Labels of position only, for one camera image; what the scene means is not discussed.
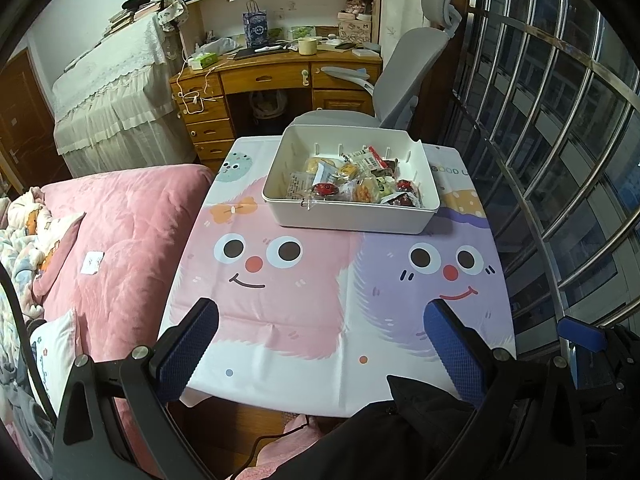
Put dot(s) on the clear printed snack packet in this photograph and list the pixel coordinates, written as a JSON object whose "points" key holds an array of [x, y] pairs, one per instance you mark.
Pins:
{"points": [[300, 185]]}

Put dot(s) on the printed blanket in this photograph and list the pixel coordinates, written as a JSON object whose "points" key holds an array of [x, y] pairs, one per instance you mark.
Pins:
{"points": [[17, 240]]}

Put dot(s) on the cartoon printed tablecloth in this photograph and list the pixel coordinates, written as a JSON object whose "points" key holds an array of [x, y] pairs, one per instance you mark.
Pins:
{"points": [[300, 320]]}

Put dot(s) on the white lace cover cloth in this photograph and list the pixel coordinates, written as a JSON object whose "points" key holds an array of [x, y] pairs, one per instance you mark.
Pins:
{"points": [[110, 100]]}

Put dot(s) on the pink cloth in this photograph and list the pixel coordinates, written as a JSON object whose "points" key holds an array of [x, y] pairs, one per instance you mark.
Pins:
{"points": [[295, 442]]}

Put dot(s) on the black clothing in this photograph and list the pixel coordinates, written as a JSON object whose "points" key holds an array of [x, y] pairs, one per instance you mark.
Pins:
{"points": [[400, 440]]}

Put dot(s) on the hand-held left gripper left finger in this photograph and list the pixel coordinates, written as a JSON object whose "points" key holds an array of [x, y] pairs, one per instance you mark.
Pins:
{"points": [[187, 350]]}

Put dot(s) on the patterned fabric bag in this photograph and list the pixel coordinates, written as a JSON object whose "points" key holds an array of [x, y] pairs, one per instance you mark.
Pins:
{"points": [[172, 12]]}

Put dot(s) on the white pillow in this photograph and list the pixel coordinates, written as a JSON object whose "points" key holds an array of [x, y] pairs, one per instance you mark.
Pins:
{"points": [[55, 355]]}

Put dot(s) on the wooden desk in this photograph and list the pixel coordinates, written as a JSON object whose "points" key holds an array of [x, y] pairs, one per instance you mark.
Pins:
{"points": [[270, 77]]}

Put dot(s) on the metal window grille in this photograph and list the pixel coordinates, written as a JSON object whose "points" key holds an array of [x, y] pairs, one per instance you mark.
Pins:
{"points": [[560, 135]]}

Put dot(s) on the white plastic bag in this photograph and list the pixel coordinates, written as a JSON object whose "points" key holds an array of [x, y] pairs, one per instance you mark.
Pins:
{"points": [[222, 45]]}

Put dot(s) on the green tissue box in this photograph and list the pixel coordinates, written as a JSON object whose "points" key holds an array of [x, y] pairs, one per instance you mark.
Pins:
{"points": [[204, 61]]}

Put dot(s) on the white card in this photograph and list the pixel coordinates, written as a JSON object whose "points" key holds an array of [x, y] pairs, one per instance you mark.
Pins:
{"points": [[92, 263]]}

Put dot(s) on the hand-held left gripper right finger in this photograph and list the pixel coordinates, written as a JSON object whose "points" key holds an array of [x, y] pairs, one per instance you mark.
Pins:
{"points": [[455, 355]]}

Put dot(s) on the cream mug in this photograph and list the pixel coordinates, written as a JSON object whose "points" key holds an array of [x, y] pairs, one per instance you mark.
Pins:
{"points": [[308, 46]]}

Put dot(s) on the waste bin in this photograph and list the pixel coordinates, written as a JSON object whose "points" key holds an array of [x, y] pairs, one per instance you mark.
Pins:
{"points": [[267, 107]]}

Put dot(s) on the blue gift bag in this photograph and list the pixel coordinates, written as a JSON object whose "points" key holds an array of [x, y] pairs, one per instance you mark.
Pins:
{"points": [[256, 27]]}

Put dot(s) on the yellow cake packet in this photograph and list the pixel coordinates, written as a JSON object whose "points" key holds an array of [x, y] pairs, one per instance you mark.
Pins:
{"points": [[312, 164]]}

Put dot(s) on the white plastic bin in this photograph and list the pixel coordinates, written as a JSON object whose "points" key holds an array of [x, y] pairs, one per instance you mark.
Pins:
{"points": [[350, 217]]}

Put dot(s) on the pink quilt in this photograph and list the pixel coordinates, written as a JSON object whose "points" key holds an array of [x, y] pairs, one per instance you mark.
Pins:
{"points": [[130, 240]]}

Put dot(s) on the white red-edged snack packet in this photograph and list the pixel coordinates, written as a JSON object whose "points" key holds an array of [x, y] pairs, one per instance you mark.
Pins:
{"points": [[367, 158]]}

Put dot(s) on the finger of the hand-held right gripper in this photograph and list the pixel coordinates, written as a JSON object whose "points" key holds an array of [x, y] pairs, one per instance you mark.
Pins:
{"points": [[582, 335]]}

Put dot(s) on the grey office chair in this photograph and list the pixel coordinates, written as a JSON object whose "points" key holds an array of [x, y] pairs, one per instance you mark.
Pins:
{"points": [[400, 75]]}

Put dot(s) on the green plant box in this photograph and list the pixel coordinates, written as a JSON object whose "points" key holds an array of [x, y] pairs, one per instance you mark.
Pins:
{"points": [[301, 32]]}

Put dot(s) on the black hat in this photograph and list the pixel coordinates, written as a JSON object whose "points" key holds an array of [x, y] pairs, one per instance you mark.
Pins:
{"points": [[136, 2]]}

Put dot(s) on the clear rice cracker packet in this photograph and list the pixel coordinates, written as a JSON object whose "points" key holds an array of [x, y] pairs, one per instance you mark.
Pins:
{"points": [[347, 170]]}

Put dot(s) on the black laptop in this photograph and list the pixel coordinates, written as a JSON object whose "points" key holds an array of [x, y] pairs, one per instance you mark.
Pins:
{"points": [[260, 53]]}

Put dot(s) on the grey white snack packet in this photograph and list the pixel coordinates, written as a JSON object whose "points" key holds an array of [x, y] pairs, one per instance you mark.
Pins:
{"points": [[324, 174]]}

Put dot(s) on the stack of books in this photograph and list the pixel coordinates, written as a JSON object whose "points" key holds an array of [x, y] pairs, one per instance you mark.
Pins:
{"points": [[125, 17]]}

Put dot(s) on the doll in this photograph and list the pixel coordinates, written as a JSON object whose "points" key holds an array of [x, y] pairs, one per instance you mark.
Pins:
{"points": [[356, 0]]}

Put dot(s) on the wooden door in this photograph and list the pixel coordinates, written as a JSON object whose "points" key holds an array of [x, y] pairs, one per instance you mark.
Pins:
{"points": [[20, 120]]}

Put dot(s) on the cardboard box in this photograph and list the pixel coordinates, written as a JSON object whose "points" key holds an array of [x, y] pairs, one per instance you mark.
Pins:
{"points": [[355, 31]]}

